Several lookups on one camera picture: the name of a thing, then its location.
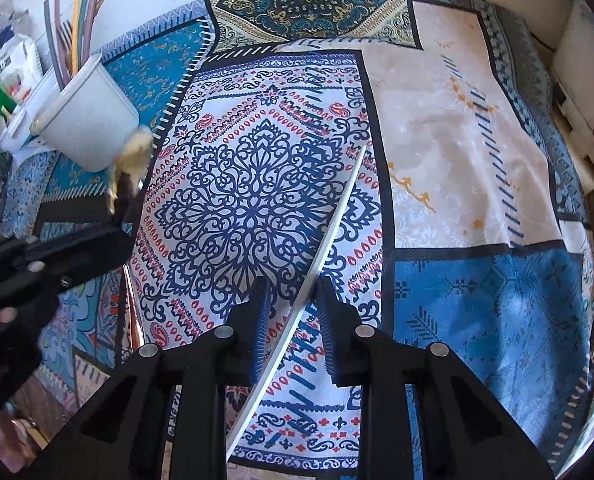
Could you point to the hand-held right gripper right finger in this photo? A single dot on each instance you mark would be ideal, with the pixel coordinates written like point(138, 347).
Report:
point(329, 335)

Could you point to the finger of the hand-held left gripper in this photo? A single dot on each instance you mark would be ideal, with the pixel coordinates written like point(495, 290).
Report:
point(87, 260)
point(52, 241)

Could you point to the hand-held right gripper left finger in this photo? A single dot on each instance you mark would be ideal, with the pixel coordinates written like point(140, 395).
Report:
point(262, 330)

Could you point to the white chopstick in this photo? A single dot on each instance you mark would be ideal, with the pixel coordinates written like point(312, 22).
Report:
point(327, 240)

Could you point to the white cup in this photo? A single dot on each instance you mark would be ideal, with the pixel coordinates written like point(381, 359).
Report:
point(87, 120)

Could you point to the dark green chopstick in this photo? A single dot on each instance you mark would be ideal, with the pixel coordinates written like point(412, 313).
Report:
point(51, 35)

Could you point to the yellow chopstick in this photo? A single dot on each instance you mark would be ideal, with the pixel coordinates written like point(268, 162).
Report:
point(77, 15)

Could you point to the white plastic container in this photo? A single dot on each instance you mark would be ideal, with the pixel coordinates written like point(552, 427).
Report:
point(22, 130)

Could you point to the white packet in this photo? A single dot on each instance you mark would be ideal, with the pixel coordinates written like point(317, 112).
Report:
point(14, 60)

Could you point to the patterned patchwork tablecloth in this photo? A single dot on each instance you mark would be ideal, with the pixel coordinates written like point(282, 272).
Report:
point(452, 160)

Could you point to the clear plastic bag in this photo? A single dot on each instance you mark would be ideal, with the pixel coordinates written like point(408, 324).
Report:
point(2, 22)

